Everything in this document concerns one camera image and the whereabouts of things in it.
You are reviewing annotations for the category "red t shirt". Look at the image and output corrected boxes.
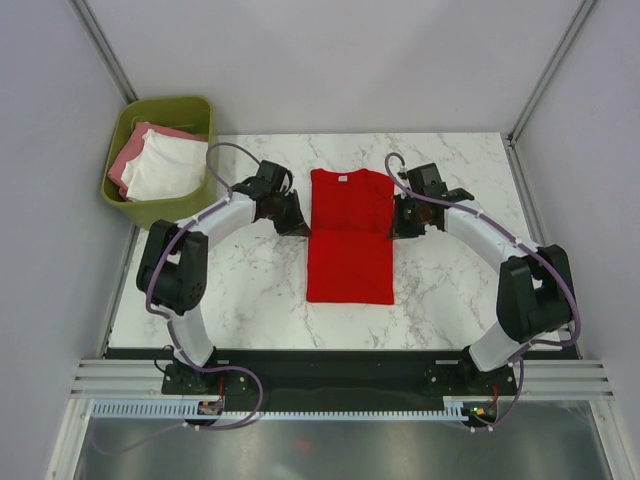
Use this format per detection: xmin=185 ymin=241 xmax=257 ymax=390
xmin=306 ymin=169 xmax=394 ymax=305

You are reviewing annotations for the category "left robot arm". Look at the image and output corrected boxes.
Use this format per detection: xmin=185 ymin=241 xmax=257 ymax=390
xmin=136 ymin=161 xmax=311 ymax=393

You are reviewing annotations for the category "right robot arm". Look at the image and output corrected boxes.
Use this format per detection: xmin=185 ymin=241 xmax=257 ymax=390
xmin=389 ymin=163 xmax=579 ymax=394

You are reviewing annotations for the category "white folded t shirt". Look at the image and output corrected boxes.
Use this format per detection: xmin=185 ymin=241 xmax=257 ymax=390
xmin=121 ymin=129 xmax=208 ymax=201

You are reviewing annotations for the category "olive green plastic bin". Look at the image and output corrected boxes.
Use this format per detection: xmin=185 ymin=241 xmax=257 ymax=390
xmin=101 ymin=95 xmax=218 ymax=229

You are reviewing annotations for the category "pink folded t shirt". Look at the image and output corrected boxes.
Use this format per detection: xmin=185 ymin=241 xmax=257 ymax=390
xmin=107 ymin=122 xmax=206 ymax=201

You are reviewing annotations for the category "right aluminium frame post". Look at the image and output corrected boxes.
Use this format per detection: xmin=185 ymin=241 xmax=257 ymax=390
xmin=502 ymin=0 xmax=599 ymax=149

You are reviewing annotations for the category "aluminium frame post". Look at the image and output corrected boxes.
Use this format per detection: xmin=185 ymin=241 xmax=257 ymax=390
xmin=69 ymin=0 xmax=138 ymax=104
xmin=502 ymin=0 xmax=599 ymax=149

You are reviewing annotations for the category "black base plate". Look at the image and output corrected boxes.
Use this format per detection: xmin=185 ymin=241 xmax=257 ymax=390
xmin=162 ymin=350 xmax=516 ymax=410

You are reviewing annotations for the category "white slotted cable duct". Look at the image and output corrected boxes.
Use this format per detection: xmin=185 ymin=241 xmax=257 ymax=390
xmin=91 ymin=398 xmax=468 ymax=421

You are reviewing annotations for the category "aluminium rail profile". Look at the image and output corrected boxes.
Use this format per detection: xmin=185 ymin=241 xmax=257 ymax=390
xmin=71 ymin=360 xmax=614 ymax=401

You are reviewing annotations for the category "left aluminium frame post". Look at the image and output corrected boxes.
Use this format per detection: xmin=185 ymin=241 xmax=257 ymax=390
xmin=69 ymin=0 xmax=138 ymax=104

